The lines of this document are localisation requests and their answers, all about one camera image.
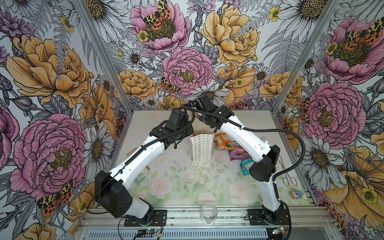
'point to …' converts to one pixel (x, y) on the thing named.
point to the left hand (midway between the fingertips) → (190, 132)
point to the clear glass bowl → (208, 213)
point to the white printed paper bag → (201, 145)
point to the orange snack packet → (222, 142)
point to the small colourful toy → (296, 195)
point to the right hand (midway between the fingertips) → (211, 111)
